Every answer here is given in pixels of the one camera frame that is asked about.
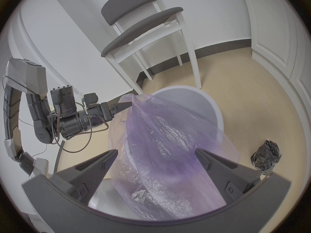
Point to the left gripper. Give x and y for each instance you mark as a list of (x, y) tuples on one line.
[(97, 115)]

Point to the purple plastic bag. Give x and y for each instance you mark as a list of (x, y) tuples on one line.
[(170, 142)]

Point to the white wardrobe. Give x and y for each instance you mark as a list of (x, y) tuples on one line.
[(272, 33)]

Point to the white trash bin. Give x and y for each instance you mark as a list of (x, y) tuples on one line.
[(194, 103)]

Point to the white chair grey cushions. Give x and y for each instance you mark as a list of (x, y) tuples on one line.
[(126, 1)]

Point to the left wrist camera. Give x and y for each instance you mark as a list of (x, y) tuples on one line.
[(91, 98)]

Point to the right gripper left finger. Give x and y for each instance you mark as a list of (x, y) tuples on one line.
[(82, 178)]

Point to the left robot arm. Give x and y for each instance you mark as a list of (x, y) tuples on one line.
[(26, 76)]

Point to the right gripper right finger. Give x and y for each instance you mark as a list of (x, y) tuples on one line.
[(230, 176)]

